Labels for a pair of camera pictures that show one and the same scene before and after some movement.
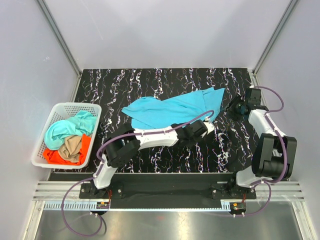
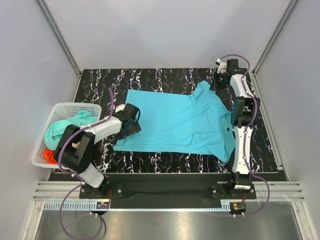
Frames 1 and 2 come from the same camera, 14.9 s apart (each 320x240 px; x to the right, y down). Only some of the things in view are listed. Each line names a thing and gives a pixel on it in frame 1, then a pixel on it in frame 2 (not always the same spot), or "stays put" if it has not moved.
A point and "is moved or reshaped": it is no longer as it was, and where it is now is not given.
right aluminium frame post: x=289 y=11 stays put
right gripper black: x=234 y=106 to x=219 y=81
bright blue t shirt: x=154 y=113 is moved or reshaped
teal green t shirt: x=82 y=123 stays put
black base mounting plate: x=165 y=186 stays put
